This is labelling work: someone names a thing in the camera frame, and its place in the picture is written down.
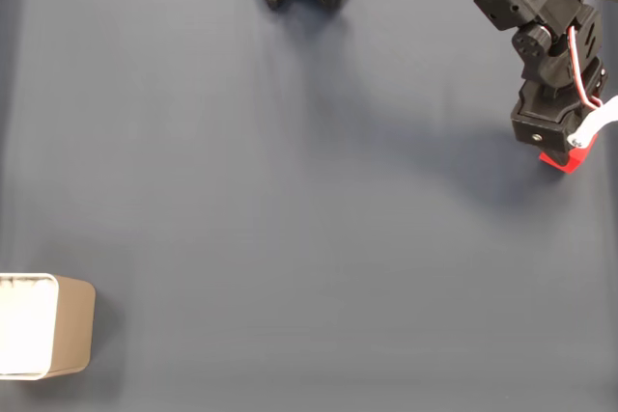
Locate red cube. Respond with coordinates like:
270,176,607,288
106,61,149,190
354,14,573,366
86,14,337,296
538,131,601,176

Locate beige box with white rim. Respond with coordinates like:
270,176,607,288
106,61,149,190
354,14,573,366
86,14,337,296
0,272,97,381

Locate grey table mat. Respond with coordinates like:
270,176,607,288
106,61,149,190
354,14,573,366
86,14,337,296
0,0,618,412

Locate white padding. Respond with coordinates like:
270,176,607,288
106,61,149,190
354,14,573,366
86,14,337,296
0,278,53,374

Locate white camera mount with board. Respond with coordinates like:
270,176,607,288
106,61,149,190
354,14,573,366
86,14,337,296
566,96,618,150

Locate white red servo cable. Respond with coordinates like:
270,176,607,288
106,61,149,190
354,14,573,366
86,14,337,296
566,20,606,111

